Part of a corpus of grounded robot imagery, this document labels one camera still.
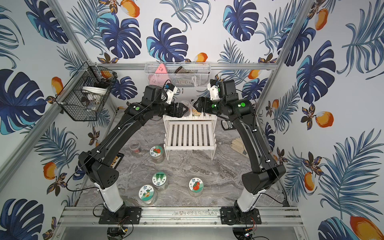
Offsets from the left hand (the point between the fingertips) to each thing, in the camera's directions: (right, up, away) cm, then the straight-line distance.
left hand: (181, 103), depth 74 cm
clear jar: (+7, -4, +5) cm, 9 cm away
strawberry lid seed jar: (+7, -43, +2) cm, 43 cm away
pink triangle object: (-14, +18, +15) cm, 27 cm away
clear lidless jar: (+3, 0, +1) cm, 3 cm away
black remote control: (+31, -10, +36) cm, 49 cm away
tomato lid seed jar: (-15, -27, +14) cm, 34 cm away
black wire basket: (-61, +8, +18) cm, 64 cm away
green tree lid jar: (-12, -40, +4) cm, 41 cm away
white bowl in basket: (-47, +8, +5) cm, 48 cm away
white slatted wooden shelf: (+4, -16, +18) cm, 24 cm away
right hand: (+9, -1, -2) cm, 10 cm away
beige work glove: (+36, -24, +26) cm, 50 cm away
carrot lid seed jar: (-17, -45, -1) cm, 48 cm away
